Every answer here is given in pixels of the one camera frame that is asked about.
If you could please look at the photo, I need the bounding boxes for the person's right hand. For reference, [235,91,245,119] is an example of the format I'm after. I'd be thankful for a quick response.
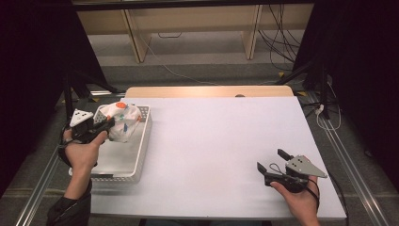
[270,175,321,220]

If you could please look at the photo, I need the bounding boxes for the thin white floor cable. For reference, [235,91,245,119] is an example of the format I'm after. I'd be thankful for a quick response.
[137,29,220,87]

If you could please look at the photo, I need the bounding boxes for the bundle of black cables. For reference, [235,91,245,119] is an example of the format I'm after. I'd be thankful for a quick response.
[257,4,303,72]

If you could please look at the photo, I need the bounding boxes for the white perforated plastic basket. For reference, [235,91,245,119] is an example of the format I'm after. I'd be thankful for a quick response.
[69,104,153,185]

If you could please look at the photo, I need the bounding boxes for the person's left hand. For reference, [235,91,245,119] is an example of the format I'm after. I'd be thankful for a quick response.
[62,129,108,177]

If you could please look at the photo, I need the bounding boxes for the white cloth with coloured spots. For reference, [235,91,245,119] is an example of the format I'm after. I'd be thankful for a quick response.
[101,101,143,144]

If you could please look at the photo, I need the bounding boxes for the black curtain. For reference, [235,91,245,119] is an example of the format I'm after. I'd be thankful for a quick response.
[293,0,399,189]
[0,0,107,196]

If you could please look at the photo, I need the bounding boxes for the aluminium floor rail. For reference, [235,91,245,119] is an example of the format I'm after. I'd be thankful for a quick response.
[305,92,391,226]
[13,100,92,226]

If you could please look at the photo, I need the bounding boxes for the light wooden shelf frame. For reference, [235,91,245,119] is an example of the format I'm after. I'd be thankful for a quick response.
[76,4,314,64]

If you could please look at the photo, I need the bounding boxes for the light wooden table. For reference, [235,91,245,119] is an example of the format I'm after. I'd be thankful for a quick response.
[125,85,295,99]

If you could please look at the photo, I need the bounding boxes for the white power cable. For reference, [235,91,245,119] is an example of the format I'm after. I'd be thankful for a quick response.
[314,104,343,132]

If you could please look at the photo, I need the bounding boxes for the black tripod stand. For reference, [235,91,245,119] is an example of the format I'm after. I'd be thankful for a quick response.
[60,67,126,128]
[275,56,334,121]

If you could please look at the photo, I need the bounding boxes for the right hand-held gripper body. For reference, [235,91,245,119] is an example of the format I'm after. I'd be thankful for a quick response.
[264,154,328,194]

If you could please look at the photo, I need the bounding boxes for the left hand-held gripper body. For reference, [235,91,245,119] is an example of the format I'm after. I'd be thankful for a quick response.
[69,108,99,144]

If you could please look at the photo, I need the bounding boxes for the black wrist strap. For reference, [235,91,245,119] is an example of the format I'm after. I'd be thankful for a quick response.
[305,179,321,209]
[57,124,74,168]

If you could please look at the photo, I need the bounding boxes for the short black cable loop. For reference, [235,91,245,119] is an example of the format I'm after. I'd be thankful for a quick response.
[157,31,184,40]

